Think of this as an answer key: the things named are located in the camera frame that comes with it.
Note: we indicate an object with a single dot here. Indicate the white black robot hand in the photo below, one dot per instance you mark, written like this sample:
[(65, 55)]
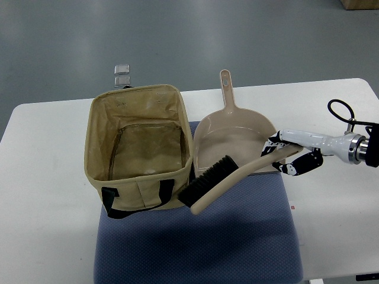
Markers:
[(319, 146)]

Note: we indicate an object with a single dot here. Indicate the pink hand broom black bristles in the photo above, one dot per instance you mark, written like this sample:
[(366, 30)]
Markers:
[(223, 175)]

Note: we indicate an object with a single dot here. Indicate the yellow fabric bag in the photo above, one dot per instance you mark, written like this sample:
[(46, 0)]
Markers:
[(138, 149)]

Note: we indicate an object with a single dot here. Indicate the pink plastic dustpan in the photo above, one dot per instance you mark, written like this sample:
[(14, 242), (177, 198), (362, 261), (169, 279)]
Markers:
[(237, 132)]

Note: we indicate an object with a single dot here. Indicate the blue seat cushion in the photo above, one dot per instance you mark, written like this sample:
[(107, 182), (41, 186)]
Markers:
[(246, 236)]

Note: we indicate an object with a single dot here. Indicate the cardboard box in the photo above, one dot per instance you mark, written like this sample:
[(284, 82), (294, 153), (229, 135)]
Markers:
[(360, 4)]

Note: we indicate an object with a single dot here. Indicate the upper clear floor tape patch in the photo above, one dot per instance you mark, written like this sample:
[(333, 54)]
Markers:
[(121, 69)]

